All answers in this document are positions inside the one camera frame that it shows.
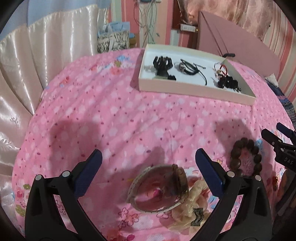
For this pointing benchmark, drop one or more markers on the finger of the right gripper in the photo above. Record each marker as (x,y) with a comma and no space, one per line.
(289,133)

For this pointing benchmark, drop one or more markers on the pink floral bed sheet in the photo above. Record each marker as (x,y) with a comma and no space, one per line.
(94,103)

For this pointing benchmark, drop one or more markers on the pink patterned curtain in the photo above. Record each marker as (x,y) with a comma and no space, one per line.
(253,16)

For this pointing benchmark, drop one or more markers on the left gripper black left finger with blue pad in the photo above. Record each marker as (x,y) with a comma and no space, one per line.
(43,220)

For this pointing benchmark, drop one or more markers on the small black hair flower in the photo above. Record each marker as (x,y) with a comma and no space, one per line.
(171,77)

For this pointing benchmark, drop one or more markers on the light blue paper bag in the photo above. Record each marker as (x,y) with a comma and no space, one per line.
(117,27)

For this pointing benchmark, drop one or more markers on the white power strip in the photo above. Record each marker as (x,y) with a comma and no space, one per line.
(188,28)

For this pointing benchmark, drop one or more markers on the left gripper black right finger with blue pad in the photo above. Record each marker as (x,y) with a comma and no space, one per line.
(253,219)

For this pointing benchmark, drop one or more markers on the white shallow cardboard tray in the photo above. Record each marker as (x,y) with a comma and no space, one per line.
(198,73)

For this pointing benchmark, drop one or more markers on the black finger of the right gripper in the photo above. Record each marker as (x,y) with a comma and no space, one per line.
(270,137)

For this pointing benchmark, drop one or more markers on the cream scrunchie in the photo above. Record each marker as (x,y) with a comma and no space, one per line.
(189,216)

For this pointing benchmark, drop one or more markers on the black claw hair clip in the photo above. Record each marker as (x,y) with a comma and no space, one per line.
(162,65)

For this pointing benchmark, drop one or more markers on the pink headboard panel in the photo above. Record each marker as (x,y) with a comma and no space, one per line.
(220,37)

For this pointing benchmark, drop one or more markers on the cream satin curtain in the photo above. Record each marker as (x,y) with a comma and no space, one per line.
(44,73)

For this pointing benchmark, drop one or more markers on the black white floral tote bag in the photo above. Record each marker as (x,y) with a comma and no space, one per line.
(113,41)

